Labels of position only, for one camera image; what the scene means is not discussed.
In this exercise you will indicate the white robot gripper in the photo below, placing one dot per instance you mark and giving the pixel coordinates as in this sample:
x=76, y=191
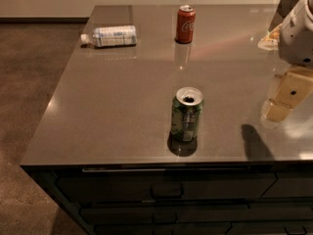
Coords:
x=297, y=43

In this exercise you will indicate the green soda can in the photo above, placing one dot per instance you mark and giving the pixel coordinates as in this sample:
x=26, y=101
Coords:
x=187, y=106

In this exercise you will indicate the red cola can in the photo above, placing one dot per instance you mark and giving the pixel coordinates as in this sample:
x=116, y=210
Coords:
x=186, y=17

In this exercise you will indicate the clear plastic water bottle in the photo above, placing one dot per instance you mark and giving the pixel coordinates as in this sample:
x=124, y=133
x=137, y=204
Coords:
x=111, y=36

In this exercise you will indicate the clear plastic snack bag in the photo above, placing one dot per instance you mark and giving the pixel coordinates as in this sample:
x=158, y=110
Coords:
x=270, y=42

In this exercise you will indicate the dark box on counter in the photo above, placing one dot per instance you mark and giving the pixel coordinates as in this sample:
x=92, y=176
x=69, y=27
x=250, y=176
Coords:
x=283, y=9

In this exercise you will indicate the middle dark drawer front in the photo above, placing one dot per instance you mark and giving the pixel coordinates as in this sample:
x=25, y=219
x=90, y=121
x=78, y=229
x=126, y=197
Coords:
x=199, y=213

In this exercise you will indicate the dark drawer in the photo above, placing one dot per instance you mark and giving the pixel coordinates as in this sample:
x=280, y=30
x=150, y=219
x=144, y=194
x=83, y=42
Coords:
x=159, y=187
x=165, y=229
x=199, y=213

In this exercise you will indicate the bottom dark drawer front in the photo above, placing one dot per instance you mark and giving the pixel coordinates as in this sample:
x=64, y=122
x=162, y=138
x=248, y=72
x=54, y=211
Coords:
x=165, y=229

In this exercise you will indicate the top dark drawer front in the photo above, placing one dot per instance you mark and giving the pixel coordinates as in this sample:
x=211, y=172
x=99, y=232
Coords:
x=159, y=187

